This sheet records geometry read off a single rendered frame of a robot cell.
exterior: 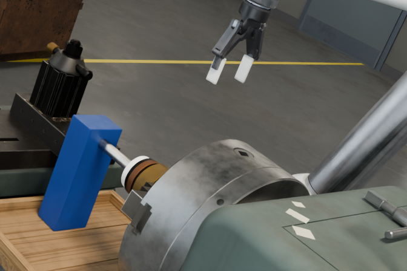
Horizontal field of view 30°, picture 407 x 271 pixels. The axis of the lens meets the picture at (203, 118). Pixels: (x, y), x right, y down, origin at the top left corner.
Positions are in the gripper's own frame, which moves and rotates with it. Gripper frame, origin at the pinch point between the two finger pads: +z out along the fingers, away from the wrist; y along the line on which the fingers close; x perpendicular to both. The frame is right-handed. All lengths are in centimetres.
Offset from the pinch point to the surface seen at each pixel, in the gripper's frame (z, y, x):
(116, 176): 24.9, -30.8, 0.0
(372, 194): -12, -57, -62
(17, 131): 18, -53, 12
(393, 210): -12, -58, -65
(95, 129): 4, -59, -11
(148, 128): 115, 209, 151
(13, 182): 25, -59, 4
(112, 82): 116, 242, 213
